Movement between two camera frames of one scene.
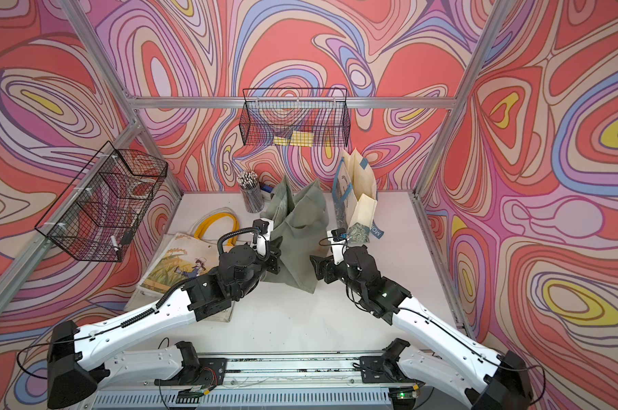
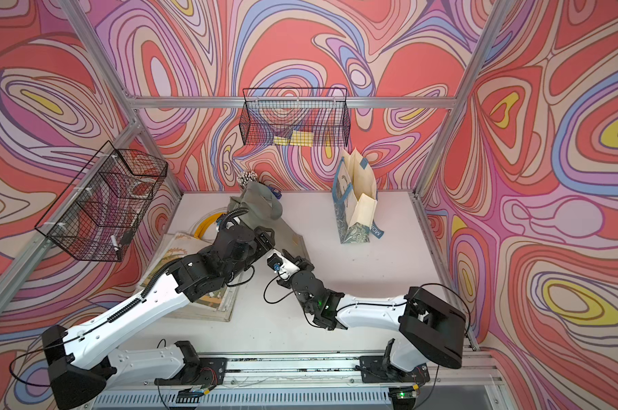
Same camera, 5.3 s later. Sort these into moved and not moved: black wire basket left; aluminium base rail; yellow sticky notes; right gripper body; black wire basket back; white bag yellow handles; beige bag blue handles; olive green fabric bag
Moved: right gripper body; white bag yellow handles; olive green fabric bag
Not moved: black wire basket left; black wire basket back; beige bag blue handles; aluminium base rail; yellow sticky notes
